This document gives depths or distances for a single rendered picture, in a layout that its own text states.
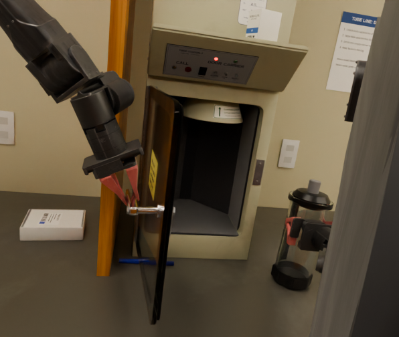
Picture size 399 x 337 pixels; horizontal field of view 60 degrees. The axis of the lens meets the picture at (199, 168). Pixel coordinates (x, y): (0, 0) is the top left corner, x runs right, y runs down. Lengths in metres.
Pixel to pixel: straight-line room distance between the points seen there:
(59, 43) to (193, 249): 0.62
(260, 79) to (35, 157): 0.86
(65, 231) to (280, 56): 0.70
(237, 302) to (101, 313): 0.30
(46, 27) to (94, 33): 0.69
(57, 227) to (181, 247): 0.34
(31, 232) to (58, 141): 0.40
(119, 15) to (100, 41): 0.53
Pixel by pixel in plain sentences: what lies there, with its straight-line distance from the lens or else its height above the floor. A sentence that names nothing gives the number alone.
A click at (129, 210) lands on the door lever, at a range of 0.58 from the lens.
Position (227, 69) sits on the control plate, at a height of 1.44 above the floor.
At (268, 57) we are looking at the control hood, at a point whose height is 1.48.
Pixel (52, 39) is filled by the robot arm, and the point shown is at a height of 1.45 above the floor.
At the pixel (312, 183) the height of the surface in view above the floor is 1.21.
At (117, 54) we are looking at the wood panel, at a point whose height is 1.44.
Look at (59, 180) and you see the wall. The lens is 1.36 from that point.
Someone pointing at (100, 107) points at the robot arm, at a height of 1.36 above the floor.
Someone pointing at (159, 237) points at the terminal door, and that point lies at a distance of 0.58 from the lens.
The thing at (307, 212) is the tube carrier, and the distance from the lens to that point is 0.86.
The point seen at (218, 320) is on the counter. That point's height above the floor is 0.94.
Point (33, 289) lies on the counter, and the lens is 0.86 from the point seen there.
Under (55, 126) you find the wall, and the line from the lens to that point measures 1.30.
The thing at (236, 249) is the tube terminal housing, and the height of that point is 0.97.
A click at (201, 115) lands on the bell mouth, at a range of 0.86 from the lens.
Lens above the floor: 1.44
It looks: 16 degrees down
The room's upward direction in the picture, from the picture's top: 8 degrees clockwise
